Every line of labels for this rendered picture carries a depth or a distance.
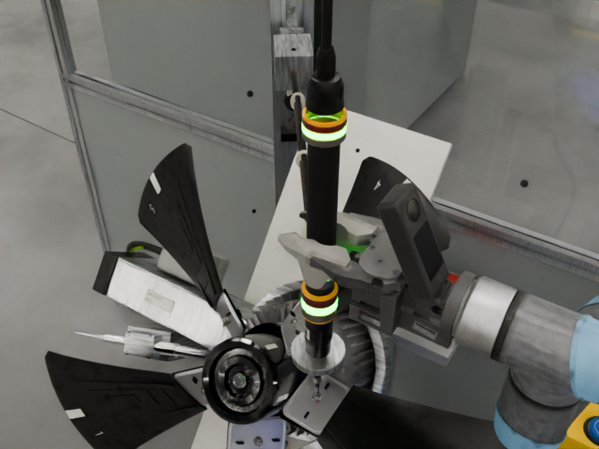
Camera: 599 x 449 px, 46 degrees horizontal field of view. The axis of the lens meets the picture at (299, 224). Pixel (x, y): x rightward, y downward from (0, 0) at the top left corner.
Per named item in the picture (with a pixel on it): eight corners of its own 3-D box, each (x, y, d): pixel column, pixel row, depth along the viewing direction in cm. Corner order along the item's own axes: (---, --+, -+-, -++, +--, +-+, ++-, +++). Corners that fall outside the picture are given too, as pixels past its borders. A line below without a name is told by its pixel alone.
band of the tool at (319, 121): (300, 126, 71) (300, 101, 69) (343, 125, 71) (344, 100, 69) (303, 151, 67) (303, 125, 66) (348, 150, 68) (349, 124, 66)
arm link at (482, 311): (499, 323, 66) (527, 271, 71) (453, 305, 68) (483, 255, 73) (485, 372, 71) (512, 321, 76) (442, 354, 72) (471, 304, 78)
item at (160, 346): (246, 367, 112) (75, 337, 127) (248, 354, 112) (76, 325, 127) (240, 369, 110) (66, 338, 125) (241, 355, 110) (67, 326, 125)
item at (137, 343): (132, 352, 122) (134, 329, 122) (161, 357, 119) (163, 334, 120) (122, 354, 119) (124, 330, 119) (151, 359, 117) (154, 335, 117)
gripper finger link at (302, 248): (268, 283, 79) (346, 306, 77) (267, 245, 75) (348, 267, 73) (279, 265, 82) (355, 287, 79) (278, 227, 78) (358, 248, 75)
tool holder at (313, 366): (288, 323, 95) (288, 272, 89) (340, 321, 96) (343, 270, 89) (291, 378, 88) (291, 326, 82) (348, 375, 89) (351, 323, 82)
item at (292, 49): (274, 68, 139) (273, 27, 133) (309, 67, 139) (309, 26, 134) (275, 94, 131) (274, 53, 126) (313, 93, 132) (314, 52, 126)
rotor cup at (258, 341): (238, 317, 110) (193, 322, 98) (324, 326, 104) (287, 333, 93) (232, 410, 110) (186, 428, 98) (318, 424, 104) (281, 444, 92)
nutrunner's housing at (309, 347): (301, 355, 94) (303, 38, 64) (331, 354, 94) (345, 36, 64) (303, 379, 91) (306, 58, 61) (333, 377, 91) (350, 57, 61)
